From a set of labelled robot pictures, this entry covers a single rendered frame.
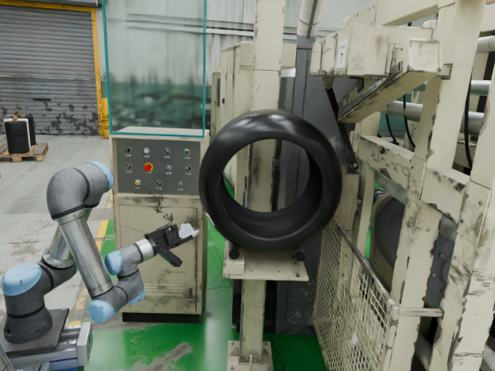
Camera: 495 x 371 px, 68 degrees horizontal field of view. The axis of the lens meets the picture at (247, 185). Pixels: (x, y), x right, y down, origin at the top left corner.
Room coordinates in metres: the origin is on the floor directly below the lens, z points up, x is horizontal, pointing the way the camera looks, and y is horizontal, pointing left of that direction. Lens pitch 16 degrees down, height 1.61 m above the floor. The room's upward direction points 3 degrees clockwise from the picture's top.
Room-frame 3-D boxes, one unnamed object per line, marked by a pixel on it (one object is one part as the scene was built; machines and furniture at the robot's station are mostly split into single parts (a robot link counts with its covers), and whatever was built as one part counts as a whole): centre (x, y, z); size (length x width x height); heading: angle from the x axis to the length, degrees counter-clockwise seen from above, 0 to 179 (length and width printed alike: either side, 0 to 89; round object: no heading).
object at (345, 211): (1.82, -0.46, 1.05); 0.20 x 0.15 x 0.30; 2
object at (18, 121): (6.92, 4.35, 0.38); 1.20 x 0.80 x 0.76; 23
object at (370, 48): (1.47, -0.39, 1.71); 0.61 x 0.25 x 0.15; 2
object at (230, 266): (1.59, 0.05, 0.84); 0.36 x 0.09 x 0.06; 2
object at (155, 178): (2.31, 0.55, 0.63); 0.56 x 0.41 x 1.27; 92
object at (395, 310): (1.37, -0.43, 0.65); 0.90 x 0.02 x 0.70; 2
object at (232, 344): (1.84, -0.06, 0.02); 0.27 x 0.27 x 0.04; 2
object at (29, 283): (1.12, 0.75, 0.88); 0.13 x 0.12 x 0.14; 163
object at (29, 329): (1.12, 0.76, 0.77); 0.15 x 0.15 x 0.10
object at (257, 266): (1.59, -0.09, 0.80); 0.37 x 0.36 x 0.02; 92
